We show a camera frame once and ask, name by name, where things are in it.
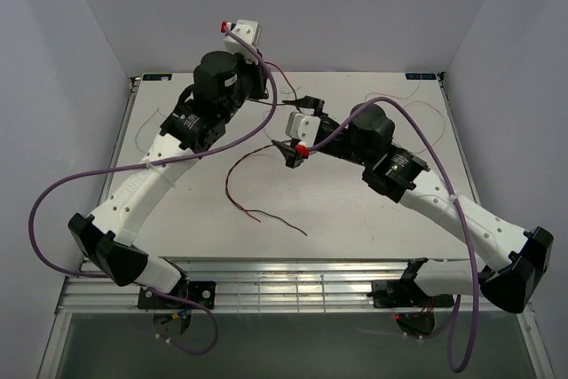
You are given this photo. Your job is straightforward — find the thin pink wire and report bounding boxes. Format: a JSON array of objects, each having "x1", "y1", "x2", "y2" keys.
[{"x1": 364, "y1": 83, "x2": 447, "y2": 138}]

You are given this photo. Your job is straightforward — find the thin grey wire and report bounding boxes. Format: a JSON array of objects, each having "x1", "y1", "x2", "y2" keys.
[{"x1": 135, "y1": 107, "x2": 161, "y2": 149}]

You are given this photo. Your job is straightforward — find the red black twisted wire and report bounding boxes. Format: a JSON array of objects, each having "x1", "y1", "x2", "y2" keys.
[{"x1": 225, "y1": 61, "x2": 312, "y2": 237}]

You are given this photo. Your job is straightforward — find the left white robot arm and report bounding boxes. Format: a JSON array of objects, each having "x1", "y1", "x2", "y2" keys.
[{"x1": 68, "y1": 51, "x2": 266, "y2": 308}]

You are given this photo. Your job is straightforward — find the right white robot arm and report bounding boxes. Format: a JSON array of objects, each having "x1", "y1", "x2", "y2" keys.
[{"x1": 275, "y1": 97, "x2": 554, "y2": 314}]

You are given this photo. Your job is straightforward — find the right blue label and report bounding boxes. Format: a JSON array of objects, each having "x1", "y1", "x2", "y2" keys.
[{"x1": 405, "y1": 73, "x2": 438, "y2": 81}]

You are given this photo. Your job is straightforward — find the blue label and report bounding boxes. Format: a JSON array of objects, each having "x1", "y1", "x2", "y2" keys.
[
  {"x1": 405, "y1": 73, "x2": 438, "y2": 81},
  {"x1": 142, "y1": 73, "x2": 172, "y2": 82}
]

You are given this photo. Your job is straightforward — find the left blue label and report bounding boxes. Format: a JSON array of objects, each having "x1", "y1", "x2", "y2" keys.
[{"x1": 142, "y1": 73, "x2": 172, "y2": 82}]

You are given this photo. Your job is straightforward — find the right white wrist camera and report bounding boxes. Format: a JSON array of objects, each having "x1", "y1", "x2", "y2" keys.
[{"x1": 285, "y1": 112, "x2": 321, "y2": 158}]

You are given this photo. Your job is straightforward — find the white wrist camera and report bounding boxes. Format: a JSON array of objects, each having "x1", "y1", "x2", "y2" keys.
[
  {"x1": 285, "y1": 112, "x2": 321, "y2": 158},
  {"x1": 221, "y1": 20, "x2": 262, "y2": 65}
]

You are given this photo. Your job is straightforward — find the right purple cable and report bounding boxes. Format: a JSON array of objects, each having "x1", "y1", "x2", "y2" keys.
[{"x1": 305, "y1": 97, "x2": 483, "y2": 374}]

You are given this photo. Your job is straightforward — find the purple cable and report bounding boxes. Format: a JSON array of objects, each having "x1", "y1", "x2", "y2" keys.
[
  {"x1": 28, "y1": 26, "x2": 280, "y2": 356},
  {"x1": 305, "y1": 97, "x2": 483, "y2": 374}
]

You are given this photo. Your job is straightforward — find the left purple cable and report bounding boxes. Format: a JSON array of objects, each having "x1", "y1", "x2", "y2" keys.
[{"x1": 28, "y1": 26, "x2": 280, "y2": 356}]

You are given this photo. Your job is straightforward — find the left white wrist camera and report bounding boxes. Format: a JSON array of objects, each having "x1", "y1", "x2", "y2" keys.
[{"x1": 221, "y1": 20, "x2": 262, "y2": 65}]

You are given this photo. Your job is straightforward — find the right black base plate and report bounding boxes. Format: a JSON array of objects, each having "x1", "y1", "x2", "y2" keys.
[{"x1": 367, "y1": 280, "x2": 454, "y2": 308}]

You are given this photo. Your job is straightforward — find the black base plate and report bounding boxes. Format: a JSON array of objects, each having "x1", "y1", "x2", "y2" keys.
[
  {"x1": 136, "y1": 280, "x2": 217, "y2": 310},
  {"x1": 367, "y1": 280, "x2": 454, "y2": 308}
]

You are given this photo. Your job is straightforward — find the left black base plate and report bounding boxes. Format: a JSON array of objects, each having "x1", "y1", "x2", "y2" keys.
[{"x1": 136, "y1": 280, "x2": 217, "y2": 310}]

